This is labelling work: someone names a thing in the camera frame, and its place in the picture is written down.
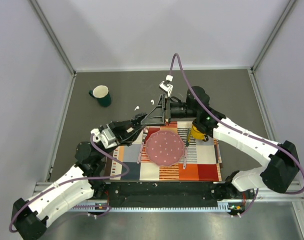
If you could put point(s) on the pink handled fork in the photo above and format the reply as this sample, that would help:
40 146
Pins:
144 134

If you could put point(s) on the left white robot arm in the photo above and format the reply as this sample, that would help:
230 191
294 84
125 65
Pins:
32 217

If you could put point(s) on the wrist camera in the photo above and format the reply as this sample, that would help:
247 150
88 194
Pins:
166 85
105 136

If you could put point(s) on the right aluminium frame post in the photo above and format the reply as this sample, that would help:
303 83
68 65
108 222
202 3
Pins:
272 36

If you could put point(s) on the colourful patchwork placemat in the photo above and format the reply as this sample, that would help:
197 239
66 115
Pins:
203 160

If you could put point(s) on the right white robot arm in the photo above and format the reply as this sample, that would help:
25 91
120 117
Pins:
279 161

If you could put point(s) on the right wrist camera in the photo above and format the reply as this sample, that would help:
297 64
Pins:
166 85

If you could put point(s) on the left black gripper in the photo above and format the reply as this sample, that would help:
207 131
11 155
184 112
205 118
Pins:
119 130

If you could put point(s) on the left aluminium frame post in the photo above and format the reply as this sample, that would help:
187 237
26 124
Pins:
52 36

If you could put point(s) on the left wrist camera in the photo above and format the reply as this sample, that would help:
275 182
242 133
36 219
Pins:
105 136

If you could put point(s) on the pink handled knife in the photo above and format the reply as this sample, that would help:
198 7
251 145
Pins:
186 148

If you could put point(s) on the yellow transparent mug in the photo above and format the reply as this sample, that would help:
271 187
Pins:
197 134

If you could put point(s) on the pink dotted plate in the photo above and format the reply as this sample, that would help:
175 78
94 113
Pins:
164 148

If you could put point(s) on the dark green mug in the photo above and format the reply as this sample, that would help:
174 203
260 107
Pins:
102 95

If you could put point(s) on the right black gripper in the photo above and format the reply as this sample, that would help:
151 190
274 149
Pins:
157 116

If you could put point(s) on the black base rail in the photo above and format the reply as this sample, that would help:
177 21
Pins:
179 196

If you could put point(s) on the aluminium frame post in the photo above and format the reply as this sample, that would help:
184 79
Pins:
272 36
52 36

